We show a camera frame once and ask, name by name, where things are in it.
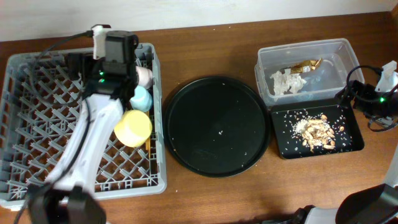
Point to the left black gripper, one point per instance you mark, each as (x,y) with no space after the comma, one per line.
(74,62)

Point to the pink plastic cup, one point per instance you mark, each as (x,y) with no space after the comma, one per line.
(145,77)

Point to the blue plastic cup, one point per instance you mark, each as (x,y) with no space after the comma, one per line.
(142,99)

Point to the yellow plastic bowl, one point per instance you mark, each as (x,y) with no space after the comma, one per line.
(134,128)

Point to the white paper napkin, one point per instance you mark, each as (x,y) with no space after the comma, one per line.
(287,82)

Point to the food scraps pile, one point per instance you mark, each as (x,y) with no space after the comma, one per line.
(316,131)

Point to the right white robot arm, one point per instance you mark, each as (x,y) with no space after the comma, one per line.
(376,204)

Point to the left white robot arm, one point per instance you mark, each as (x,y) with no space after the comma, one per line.
(67,195)

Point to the grey plastic dishwasher rack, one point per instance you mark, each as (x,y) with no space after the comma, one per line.
(34,135)

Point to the round black serving tray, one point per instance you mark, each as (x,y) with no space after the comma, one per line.
(217,127)

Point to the black rectangular tray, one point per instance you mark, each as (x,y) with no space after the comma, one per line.
(284,117)

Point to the clear plastic bin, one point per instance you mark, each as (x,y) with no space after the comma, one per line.
(325,82)

